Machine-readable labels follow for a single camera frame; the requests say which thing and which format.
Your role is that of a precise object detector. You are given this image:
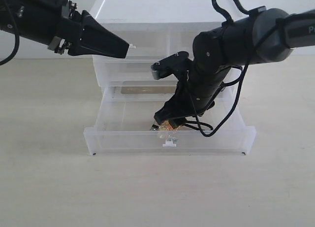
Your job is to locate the clear wide drawer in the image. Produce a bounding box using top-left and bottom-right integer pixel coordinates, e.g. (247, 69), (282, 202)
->
(84, 81), (256, 156)
(94, 60), (177, 88)

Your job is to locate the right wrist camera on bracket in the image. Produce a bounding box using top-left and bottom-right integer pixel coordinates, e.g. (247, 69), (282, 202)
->
(151, 51), (192, 80)

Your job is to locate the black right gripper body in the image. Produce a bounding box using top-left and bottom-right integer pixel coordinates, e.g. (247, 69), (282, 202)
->
(172, 74), (226, 116)

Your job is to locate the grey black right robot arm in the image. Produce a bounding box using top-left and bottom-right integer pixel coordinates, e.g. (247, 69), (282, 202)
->
(151, 8), (315, 128)

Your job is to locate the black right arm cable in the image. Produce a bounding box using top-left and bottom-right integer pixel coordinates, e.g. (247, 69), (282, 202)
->
(183, 0), (315, 138)

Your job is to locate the gold keychain with black strap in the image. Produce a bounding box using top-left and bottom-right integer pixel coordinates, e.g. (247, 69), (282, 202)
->
(150, 117), (214, 144)

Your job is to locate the white plastic drawer cabinet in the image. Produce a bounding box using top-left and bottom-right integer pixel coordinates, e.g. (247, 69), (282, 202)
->
(92, 0), (223, 96)

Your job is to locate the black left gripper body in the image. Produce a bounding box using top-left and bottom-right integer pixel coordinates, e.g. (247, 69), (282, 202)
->
(0, 0), (82, 56)

